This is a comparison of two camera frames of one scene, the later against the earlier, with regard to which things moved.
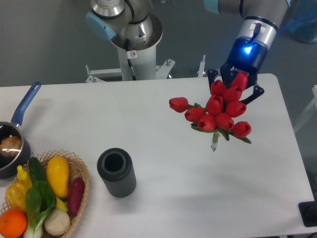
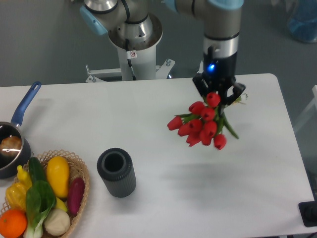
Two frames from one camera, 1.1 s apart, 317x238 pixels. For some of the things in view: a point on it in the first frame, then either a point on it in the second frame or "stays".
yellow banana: [60, 205] stays
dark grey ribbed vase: [115, 167] stays
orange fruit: [13, 223] stays
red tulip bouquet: [223, 105] → [204, 122]
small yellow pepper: [24, 177] stays
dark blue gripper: [254, 37] → [220, 68]
